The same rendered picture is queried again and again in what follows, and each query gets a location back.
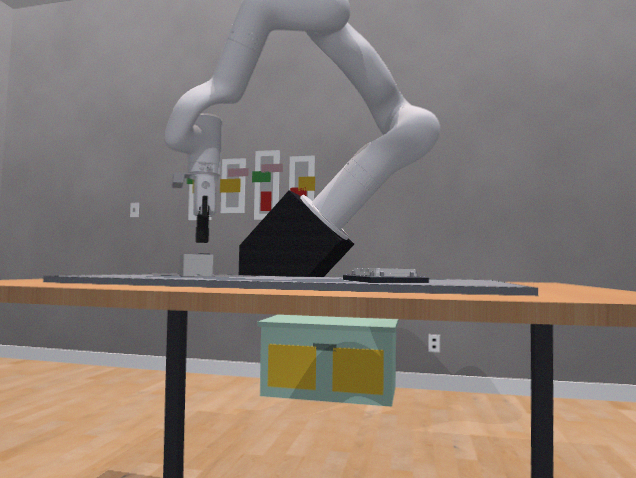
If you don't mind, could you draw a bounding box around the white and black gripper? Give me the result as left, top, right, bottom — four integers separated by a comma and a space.
189, 174, 219, 243

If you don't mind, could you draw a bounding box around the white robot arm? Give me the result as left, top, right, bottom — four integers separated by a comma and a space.
164, 0, 440, 240

